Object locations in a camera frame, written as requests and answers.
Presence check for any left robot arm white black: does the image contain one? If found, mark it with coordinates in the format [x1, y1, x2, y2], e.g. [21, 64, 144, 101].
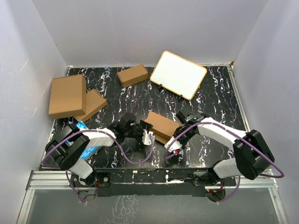
[42, 113, 155, 186]

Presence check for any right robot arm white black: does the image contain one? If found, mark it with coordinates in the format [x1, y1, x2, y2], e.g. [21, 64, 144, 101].
[164, 111, 275, 185]

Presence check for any flat cardboard box under large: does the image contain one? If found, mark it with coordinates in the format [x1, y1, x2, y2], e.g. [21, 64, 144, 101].
[74, 89, 108, 122]

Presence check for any small cardboard box at back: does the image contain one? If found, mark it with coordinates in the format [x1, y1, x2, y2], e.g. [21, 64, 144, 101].
[117, 64, 149, 88]

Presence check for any large closed cardboard box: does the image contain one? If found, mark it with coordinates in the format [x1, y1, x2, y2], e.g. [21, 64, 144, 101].
[49, 74, 87, 119]

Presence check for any colourful children's book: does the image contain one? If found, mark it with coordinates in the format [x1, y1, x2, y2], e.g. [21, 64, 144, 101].
[76, 121, 99, 160]

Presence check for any white board orange rim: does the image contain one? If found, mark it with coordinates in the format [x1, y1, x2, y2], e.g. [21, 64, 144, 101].
[150, 51, 207, 100]

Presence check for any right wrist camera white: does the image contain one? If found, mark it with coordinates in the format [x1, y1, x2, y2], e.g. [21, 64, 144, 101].
[164, 137, 182, 157]

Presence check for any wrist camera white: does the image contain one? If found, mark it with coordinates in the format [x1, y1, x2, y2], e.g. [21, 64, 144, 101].
[164, 137, 182, 157]
[142, 129, 155, 146]

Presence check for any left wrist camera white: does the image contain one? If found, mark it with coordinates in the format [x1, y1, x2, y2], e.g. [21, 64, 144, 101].
[142, 129, 155, 146]

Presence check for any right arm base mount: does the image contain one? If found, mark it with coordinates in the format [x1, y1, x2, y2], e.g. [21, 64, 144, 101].
[188, 160, 241, 186]

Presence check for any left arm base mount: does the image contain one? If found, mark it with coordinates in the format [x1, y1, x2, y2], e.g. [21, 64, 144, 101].
[70, 172, 111, 188]

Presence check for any aluminium frame rail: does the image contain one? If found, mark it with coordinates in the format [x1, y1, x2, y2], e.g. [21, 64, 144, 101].
[17, 168, 288, 224]

